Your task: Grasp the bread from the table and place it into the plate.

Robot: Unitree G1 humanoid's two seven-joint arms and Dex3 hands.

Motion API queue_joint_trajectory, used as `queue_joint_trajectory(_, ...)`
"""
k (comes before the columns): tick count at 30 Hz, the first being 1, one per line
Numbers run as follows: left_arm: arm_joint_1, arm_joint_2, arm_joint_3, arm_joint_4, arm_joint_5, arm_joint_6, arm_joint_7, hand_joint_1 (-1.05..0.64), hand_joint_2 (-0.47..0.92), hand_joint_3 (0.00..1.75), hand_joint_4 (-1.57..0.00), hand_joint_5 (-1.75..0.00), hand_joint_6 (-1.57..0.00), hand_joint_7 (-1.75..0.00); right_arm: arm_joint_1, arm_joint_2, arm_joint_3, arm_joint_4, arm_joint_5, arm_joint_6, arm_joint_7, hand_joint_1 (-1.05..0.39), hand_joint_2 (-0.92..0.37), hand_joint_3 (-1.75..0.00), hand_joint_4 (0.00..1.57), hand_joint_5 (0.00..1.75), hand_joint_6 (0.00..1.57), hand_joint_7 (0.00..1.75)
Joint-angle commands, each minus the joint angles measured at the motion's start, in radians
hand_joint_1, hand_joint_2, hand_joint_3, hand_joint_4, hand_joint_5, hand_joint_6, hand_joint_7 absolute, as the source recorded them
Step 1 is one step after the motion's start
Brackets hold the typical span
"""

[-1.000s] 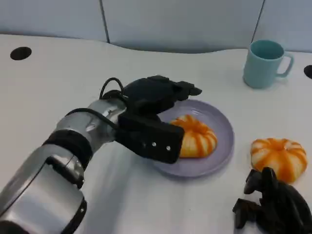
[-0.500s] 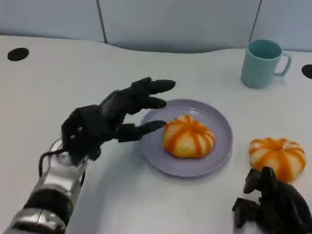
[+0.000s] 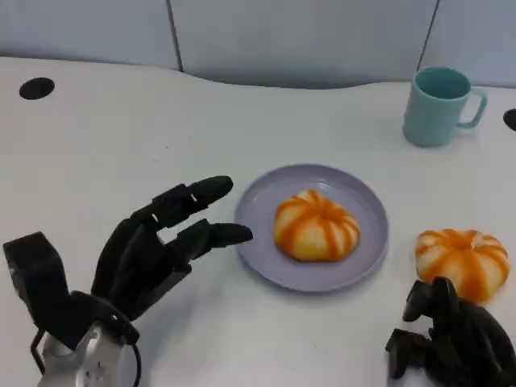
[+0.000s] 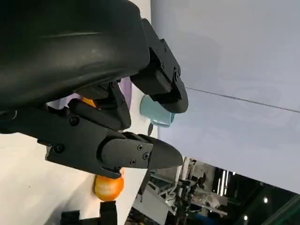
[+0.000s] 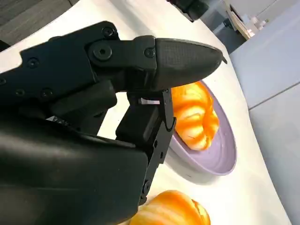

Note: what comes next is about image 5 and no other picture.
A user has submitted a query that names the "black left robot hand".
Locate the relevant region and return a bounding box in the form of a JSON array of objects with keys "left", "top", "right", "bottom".
[{"left": 166, "top": 0, "right": 210, "bottom": 23}]

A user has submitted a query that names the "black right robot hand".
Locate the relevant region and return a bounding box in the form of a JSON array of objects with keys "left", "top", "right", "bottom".
[{"left": 0, "top": 21, "right": 228, "bottom": 225}]

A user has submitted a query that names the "orange white toy bread roll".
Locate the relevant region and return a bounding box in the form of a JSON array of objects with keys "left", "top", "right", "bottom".
[
  {"left": 170, "top": 81, "right": 220, "bottom": 152},
  {"left": 128, "top": 189, "right": 211, "bottom": 225}
]

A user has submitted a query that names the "background wooden desk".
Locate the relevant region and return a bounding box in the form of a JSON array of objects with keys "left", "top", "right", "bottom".
[{"left": 225, "top": 0, "right": 269, "bottom": 39}]

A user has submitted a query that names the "grey desk partition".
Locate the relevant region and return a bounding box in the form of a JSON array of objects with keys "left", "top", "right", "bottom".
[{"left": 228, "top": 14, "right": 300, "bottom": 225}]

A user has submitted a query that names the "lilac plate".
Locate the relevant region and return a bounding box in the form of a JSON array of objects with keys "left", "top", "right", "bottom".
[{"left": 164, "top": 81, "right": 237, "bottom": 186}]

